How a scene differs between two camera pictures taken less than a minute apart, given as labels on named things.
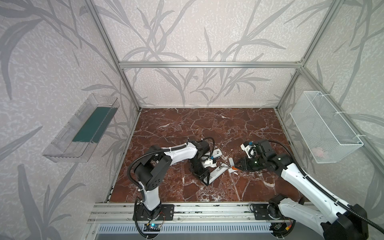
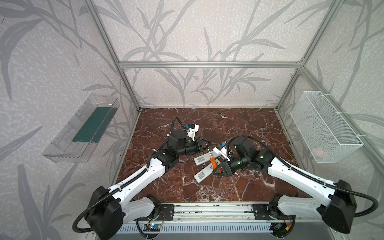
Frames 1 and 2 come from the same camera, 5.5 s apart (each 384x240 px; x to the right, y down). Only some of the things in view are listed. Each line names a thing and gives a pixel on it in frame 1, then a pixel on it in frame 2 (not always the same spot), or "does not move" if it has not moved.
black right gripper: [244, 163] → [225, 166]
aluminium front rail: [183, 212] does not move
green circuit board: [152, 227] does not move
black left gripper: [201, 174] → [199, 147]
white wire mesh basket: [328, 137] does not move
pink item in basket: [319, 152] does not move
